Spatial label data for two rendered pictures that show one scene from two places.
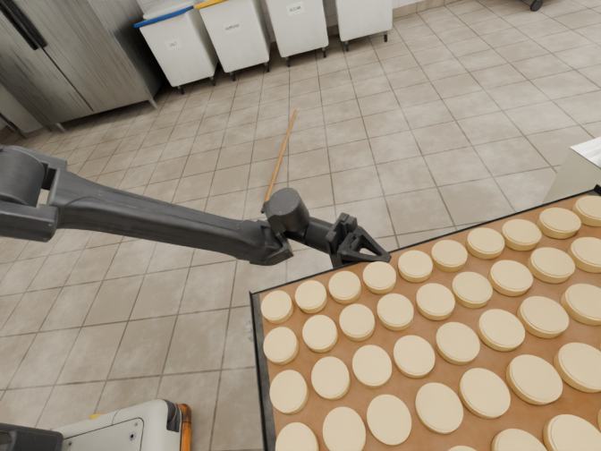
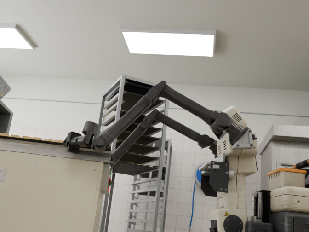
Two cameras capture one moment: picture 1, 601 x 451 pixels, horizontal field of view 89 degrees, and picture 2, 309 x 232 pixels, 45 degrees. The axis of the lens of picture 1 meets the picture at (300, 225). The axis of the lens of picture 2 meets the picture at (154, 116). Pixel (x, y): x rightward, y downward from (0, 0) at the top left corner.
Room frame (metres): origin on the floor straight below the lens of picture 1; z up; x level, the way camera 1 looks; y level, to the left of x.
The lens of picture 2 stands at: (2.18, 0.15, 0.53)
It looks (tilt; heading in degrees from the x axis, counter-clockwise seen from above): 17 degrees up; 175
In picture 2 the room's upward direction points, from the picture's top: 6 degrees clockwise
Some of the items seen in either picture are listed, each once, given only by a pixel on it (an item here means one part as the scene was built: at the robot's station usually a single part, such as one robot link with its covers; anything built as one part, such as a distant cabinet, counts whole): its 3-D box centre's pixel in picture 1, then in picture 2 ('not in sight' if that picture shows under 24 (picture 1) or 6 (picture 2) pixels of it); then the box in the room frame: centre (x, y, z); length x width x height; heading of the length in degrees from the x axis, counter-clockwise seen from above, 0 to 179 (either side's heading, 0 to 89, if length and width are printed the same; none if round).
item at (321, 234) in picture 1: (329, 238); (77, 142); (0.35, -0.04, 0.90); 0.07 x 0.07 x 0.10; 42
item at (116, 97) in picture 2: not in sight; (113, 99); (-1.20, 0.07, 1.68); 0.64 x 0.03 x 0.03; 17
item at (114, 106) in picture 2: not in sight; (112, 108); (-1.20, 0.07, 1.59); 0.64 x 0.03 x 0.03; 17
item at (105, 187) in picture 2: not in sight; (106, 179); (0.09, 0.12, 0.77); 0.24 x 0.04 x 0.14; 177
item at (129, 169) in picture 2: not in sight; (124, 168); (-1.26, 0.26, 1.05); 0.60 x 0.40 x 0.01; 17
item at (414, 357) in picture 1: (413, 356); not in sight; (0.11, -0.08, 0.91); 0.05 x 0.05 x 0.02
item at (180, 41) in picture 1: (185, 47); not in sight; (3.99, 0.52, 0.39); 0.64 x 0.54 x 0.77; 168
